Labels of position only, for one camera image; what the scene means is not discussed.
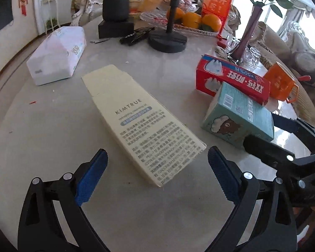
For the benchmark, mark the red sign card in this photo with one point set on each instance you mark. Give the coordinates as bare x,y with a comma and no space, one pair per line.
215,4

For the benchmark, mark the orange mug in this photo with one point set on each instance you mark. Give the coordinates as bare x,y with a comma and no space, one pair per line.
279,82

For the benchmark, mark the black sunglasses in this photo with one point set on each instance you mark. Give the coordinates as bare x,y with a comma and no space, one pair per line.
135,37

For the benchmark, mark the red wall ornament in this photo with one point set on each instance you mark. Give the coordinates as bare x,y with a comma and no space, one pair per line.
22,0

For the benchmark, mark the small red box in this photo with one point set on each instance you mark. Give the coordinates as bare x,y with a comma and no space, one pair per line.
222,42

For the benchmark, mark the orange fruit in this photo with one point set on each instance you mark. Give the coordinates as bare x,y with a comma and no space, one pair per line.
212,23
179,14
191,21

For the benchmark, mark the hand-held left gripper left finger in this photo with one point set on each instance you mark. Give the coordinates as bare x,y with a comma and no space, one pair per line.
92,178

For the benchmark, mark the white tissue pack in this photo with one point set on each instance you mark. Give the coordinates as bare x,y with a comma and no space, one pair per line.
57,55

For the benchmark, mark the clear snack bag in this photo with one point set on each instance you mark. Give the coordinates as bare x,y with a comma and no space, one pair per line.
187,1

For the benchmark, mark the red toothpaste box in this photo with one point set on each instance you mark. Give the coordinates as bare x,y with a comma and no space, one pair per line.
225,76

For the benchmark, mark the clear glass cup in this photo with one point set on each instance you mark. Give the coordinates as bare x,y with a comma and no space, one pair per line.
252,55
233,43

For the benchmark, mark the dark television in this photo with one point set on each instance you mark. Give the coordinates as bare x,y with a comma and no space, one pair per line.
0,18

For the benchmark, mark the white side table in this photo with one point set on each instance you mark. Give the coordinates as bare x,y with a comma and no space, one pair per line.
51,2

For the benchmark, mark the red paper scrap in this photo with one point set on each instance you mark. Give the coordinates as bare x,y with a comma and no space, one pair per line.
32,102

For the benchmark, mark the long cream cardboard box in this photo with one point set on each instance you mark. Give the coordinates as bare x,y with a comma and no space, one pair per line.
144,126

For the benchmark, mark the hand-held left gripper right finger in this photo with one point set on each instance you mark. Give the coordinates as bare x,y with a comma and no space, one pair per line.
224,176

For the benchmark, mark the woven coaster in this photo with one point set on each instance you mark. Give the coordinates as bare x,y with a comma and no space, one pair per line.
221,52

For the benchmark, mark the glass fruit tray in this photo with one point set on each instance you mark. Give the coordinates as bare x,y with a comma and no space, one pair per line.
197,31

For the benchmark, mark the beige ornate sofa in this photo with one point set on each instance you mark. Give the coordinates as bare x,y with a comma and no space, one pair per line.
304,57

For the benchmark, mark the cream ornate sofa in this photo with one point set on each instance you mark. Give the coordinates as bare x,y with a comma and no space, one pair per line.
88,2

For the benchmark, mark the black phone stand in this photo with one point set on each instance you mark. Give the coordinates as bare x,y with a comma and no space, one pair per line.
168,42

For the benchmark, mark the teal cartoon cardboard box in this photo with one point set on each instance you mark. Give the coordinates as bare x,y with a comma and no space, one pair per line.
236,113

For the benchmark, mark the black flat box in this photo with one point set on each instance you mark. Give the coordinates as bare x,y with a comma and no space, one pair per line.
115,29

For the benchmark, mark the black hairpin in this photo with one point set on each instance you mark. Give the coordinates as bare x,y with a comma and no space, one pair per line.
99,41

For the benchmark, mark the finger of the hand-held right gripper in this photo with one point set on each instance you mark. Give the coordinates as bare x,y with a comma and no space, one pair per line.
265,149
283,123

